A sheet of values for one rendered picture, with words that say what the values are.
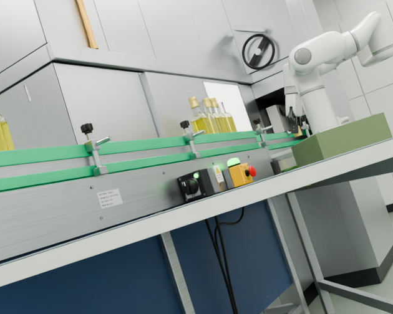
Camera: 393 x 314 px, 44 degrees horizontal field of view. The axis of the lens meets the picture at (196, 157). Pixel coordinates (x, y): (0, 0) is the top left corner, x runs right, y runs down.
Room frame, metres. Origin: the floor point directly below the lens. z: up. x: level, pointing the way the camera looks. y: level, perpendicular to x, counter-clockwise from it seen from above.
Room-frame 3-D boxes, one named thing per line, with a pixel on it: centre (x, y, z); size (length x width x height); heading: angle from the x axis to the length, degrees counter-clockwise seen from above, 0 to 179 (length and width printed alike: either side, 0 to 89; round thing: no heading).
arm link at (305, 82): (1.74, -0.47, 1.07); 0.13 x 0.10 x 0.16; 171
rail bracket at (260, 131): (2.10, -0.27, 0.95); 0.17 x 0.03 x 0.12; 60
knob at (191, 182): (1.40, 0.05, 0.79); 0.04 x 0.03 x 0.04; 60
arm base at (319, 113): (1.75, -0.48, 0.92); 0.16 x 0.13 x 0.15; 105
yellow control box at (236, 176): (1.70, -0.12, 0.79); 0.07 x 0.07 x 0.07; 60
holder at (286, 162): (2.17, -0.39, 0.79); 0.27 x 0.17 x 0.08; 60
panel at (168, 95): (2.36, -0.12, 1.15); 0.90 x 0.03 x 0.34; 150
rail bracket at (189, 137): (1.56, -0.02, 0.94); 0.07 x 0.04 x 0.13; 60
